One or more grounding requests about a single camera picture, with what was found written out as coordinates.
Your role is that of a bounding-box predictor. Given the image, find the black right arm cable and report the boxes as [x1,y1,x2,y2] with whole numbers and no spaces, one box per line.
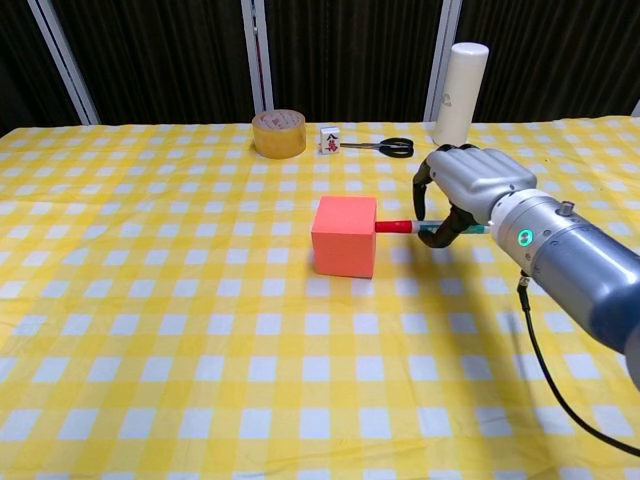
[517,272,640,459]

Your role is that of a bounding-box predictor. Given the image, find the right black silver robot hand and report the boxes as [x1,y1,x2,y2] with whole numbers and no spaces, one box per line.
[411,143,539,250]

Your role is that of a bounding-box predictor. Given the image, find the yellow white checkered tablecloth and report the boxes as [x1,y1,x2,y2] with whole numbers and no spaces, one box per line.
[0,117,640,480]

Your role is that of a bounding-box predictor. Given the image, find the red cube block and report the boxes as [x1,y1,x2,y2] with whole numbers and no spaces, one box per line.
[310,196,378,279]

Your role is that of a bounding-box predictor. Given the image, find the white metal frame post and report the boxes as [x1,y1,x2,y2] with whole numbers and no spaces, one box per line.
[27,0,101,126]
[240,0,275,116]
[423,0,462,123]

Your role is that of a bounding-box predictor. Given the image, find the white mahjong tile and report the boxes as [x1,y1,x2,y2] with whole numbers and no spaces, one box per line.
[318,126,342,156]

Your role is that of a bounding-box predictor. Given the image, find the black handled scissors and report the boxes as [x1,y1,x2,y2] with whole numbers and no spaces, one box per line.
[339,136,415,159]

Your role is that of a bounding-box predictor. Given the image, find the red and white marker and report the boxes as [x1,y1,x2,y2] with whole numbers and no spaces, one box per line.
[374,218,494,237]

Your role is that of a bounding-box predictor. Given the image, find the white cylindrical bottle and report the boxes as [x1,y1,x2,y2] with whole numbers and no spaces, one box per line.
[432,42,489,147]

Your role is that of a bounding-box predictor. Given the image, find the clear packing tape roll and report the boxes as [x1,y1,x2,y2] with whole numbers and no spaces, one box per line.
[251,108,307,160]

